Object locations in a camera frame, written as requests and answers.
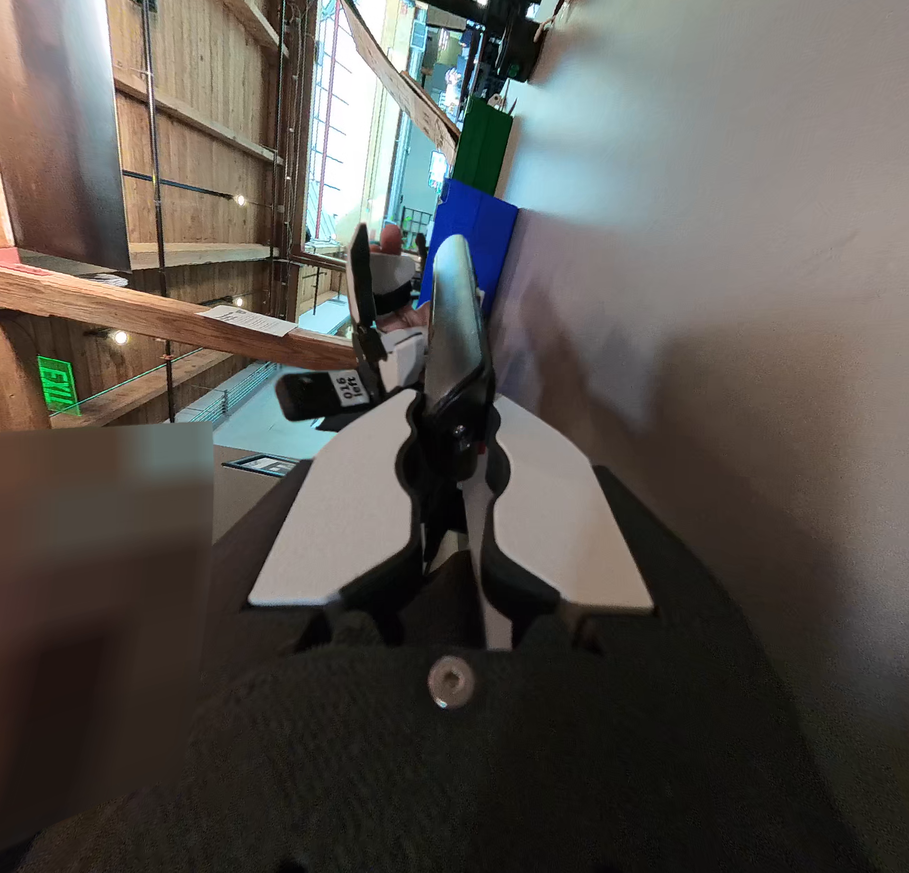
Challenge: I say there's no black battery charger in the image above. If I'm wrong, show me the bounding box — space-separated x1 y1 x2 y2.
490 17 544 83

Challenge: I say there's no black remote control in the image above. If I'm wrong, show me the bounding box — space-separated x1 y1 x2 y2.
420 235 496 576

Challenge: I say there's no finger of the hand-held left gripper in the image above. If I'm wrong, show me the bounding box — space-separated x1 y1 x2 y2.
382 328 428 395

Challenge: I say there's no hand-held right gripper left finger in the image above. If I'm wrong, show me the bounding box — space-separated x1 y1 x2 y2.
247 390 421 610

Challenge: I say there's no person's left hand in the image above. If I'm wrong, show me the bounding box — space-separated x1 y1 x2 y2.
380 224 433 334

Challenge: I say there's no blue plastic bin with tag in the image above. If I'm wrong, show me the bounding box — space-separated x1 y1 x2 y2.
418 179 521 320

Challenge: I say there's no paper notice on post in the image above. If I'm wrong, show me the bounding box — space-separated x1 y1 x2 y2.
197 305 299 339

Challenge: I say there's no green exit sign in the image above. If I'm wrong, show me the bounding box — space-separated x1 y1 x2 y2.
37 355 80 418

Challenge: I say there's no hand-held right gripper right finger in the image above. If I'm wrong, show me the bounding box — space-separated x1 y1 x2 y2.
481 393 656 621

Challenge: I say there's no cardboard sheet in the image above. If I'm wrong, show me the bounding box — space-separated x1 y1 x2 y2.
336 0 463 169

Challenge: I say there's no wooden post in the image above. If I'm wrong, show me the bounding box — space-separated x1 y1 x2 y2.
0 262 356 371

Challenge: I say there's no green plastic bin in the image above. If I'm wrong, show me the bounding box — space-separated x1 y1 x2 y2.
452 97 515 198

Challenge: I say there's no flat silver metal duct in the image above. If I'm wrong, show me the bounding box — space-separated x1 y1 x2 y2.
0 0 133 271

